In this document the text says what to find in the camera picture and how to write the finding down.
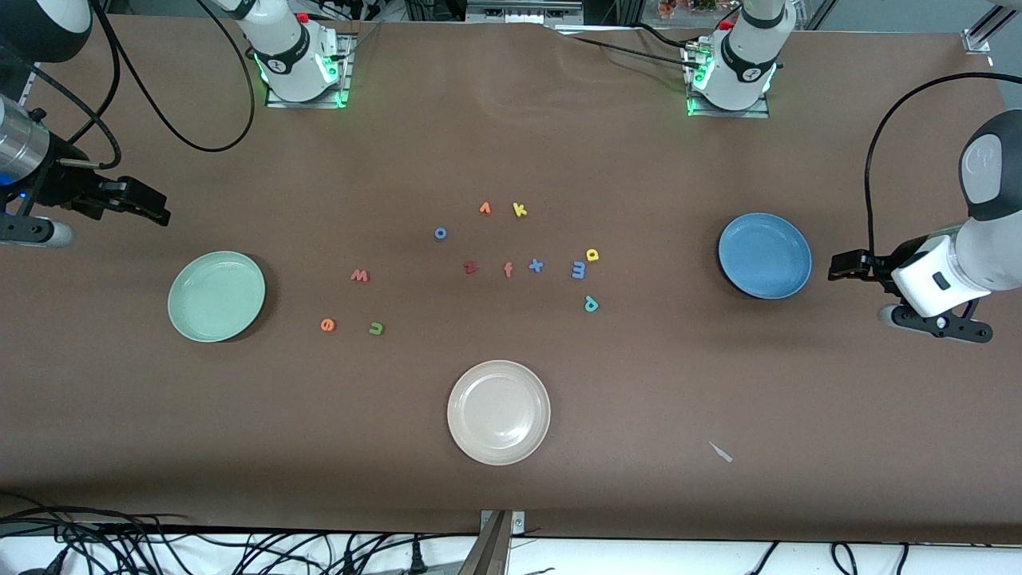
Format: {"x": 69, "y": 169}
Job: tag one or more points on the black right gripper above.
{"x": 65, "y": 185}

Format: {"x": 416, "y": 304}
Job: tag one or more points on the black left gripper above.
{"x": 881, "y": 264}

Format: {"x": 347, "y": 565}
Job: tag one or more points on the red foam letter w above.
{"x": 359, "y": 279}

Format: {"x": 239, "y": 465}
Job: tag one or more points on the blue foam letter m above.
{"x": 584, "y": 270}

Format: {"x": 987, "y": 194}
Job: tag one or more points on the blue plate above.
{"x": 765, "y": 255}

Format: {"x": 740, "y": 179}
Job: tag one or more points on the green plate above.
{"x": 215, "y": 297}

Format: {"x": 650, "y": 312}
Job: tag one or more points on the small white paper scrap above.
{"x": 722, "y": 454}

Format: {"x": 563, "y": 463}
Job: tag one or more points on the brown paper table cover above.
{"x": 511, "y": 144}

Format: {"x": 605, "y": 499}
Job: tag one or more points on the beige plate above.
{"x": 499, "y": 413}

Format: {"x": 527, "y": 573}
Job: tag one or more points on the aluminium extrusion bar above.
{"x": 519, "y": 12}

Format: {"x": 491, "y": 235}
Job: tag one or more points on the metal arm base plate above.
{"x": 275, "y": 101}
{"x": 758, "y": 113}

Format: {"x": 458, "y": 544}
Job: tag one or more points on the aluminium frame corner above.
{"x": 978, "y": 38}

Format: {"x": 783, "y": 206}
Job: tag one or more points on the metal table bracket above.
{"x": 491, "y": 551}

